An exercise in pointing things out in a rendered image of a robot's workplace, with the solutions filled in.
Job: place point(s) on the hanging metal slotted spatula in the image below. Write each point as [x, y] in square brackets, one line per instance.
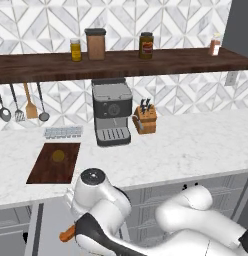
[19, 115]

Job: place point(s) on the grey cupboard run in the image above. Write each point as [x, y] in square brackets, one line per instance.
[146, 206]

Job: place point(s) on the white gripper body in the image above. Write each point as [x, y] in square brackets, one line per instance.
[70, 201]

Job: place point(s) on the wooden knife block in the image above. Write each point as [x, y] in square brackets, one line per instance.
[147, 121]

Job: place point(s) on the dark grey tall cabinet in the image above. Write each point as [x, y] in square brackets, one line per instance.
[238, 26]

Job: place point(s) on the black cupboard knob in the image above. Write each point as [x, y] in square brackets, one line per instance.
[184, 186]
[196, 183]

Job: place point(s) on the yellow spice jar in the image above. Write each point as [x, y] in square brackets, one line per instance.
[76, 51]

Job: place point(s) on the hanging metal ladle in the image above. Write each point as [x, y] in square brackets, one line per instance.
[44, 116]

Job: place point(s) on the pale grey ribbed tray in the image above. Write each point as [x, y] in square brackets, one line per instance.
[62, 132]

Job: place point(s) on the small orange-brown object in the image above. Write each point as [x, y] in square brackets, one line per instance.
[67, 235]

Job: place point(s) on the white wall socket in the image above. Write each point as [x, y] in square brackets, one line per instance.
[231, 78]

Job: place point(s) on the grey appliance front panel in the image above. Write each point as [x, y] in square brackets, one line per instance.
[51, 220]

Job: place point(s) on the dark wooden wall shelf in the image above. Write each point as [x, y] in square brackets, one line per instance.
[129, 63]

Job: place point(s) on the red and white shaker bottle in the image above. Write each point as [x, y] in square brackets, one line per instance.
[215, 46]

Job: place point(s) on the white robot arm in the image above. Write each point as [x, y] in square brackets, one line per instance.
[182, 216]

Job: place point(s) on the dark jar with red label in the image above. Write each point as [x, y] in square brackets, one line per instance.
[146, 46]

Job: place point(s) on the dark wooden cutting board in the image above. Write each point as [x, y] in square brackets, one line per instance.
[46, 170]

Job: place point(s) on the grey coffee machine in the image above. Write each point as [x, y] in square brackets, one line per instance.
[111, 110]

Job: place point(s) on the brown canister with black lid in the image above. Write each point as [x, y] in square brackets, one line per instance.
[95, 45]

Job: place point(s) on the hanging wooden spatula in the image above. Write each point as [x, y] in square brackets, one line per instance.
[31, 110]

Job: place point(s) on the hanging metal spoon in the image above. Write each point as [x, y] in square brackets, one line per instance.
[4, 114]

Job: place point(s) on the grey drawer front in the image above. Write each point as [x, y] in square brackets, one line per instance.
[11, 218]

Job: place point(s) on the olive green avocado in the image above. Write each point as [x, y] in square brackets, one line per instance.
[58, 156]

